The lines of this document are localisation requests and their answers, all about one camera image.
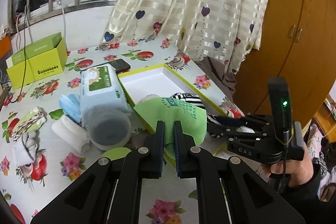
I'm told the green cloth with print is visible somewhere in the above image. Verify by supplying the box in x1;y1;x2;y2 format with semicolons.
134;97;207;159

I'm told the beige striped cloth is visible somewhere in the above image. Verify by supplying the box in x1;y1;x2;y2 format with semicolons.
139;94;159;103

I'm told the person's right hand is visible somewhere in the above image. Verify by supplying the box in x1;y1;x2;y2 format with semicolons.
261;143;314;187

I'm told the clear plastic round container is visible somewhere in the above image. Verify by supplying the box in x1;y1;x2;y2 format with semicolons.
87;109;131;151

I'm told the brown checkered cloth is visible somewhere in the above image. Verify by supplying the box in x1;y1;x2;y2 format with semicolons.
195;57;237;101

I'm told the white tray box green rim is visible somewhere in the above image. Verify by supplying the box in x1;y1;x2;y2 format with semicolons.
118;64;227;134

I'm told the rolled white towel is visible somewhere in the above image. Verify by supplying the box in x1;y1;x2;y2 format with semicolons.
51;115;91;153

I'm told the wet wipes pack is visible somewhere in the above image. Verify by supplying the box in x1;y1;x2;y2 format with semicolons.
80;63;131;126

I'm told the blue face mask pack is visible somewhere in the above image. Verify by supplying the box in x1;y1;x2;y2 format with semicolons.
59;94;81;124

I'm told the black smartphone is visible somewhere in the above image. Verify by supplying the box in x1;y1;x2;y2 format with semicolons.
109;59;130;74

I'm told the wooden cabinet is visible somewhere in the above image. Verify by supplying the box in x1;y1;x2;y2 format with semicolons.
233;0;335;125

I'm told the green striped packet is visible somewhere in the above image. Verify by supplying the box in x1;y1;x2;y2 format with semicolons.
12;107;47;141

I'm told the cream heart pattern curtain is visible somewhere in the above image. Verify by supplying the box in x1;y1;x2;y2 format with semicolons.
99;0;268;73

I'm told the lime green cardboard box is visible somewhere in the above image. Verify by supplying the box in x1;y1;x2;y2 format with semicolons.
6;32;68;89

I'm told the orange plastic bin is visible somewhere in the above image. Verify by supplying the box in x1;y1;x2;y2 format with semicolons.
0;35;11;59

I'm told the black mounted camera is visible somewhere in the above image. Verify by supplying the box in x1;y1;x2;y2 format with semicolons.
268;77;292;145

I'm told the black cable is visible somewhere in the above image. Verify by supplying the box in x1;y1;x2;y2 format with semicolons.
11;0;35;104

